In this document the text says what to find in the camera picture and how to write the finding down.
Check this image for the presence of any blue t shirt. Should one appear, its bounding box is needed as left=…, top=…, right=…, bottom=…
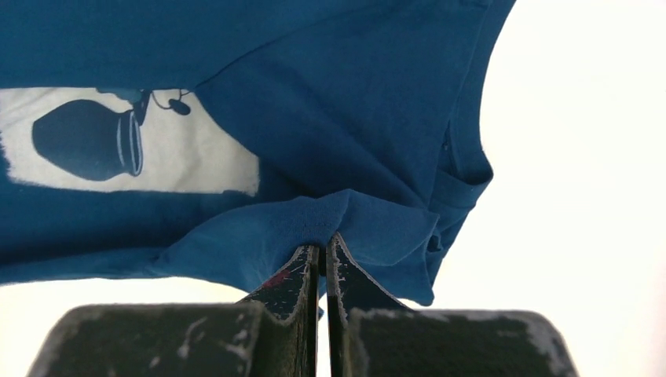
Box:
left=1, top=1, right=514, bottom=306

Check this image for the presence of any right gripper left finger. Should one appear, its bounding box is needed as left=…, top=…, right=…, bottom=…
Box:
left=29, top=246, right=320, bottom=376

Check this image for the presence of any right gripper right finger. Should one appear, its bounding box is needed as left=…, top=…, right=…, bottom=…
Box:
left=326, top=233, right=579, bottom=377

